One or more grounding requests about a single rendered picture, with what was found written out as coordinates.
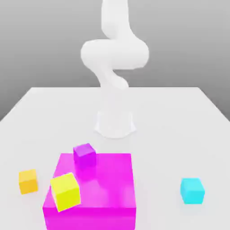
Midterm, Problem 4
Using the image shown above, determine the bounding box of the small yellow cube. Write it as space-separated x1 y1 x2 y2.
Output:
50 172 81 213

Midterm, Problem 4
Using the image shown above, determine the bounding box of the small cyan cube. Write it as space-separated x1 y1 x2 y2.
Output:
180 177 206 205

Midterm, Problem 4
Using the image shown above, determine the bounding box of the large magenta box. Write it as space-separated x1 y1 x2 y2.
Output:
42 153 137 230

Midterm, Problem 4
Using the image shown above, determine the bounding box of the small purple cube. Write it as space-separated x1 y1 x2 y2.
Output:
73 143 97 168

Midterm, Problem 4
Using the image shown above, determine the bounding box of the small orange cube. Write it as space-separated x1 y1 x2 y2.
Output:
18 168 39 195

